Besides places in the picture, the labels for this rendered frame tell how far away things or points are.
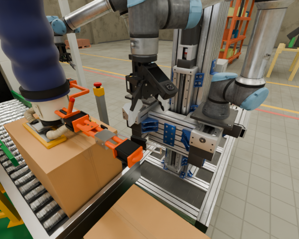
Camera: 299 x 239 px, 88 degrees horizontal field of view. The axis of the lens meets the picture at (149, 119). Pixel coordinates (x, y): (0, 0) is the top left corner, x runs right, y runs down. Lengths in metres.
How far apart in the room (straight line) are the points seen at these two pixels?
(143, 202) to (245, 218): 1.06
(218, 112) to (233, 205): 1.16
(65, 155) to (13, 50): 0.50
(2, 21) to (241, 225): 2.02
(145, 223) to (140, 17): 0.96
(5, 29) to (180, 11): 0.67
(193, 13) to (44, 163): 0.81
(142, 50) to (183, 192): 1.33
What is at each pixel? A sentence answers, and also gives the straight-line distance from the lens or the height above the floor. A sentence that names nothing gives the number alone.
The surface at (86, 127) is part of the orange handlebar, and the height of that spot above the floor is 1.09.
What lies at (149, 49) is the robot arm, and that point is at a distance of 0.42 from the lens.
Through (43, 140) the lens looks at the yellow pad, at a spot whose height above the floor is 0.97.
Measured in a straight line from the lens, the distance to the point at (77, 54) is 3.93.
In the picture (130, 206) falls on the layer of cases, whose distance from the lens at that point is 1.08.
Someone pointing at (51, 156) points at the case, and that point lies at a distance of 0.89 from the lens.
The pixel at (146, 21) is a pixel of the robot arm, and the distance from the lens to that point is 0.42.
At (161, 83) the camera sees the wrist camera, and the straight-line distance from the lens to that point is 0.41.
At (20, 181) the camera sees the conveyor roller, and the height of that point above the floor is 0.54.
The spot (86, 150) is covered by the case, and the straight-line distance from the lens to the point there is 0.86.
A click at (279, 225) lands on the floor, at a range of 1.97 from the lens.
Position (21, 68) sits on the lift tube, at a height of 1.32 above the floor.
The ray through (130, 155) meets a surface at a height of 1.10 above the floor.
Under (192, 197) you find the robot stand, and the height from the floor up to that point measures 0.21.
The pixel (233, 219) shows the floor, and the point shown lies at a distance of 1.80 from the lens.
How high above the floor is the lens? 1.49
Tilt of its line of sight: 32 degrees down
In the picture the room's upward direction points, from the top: straight up
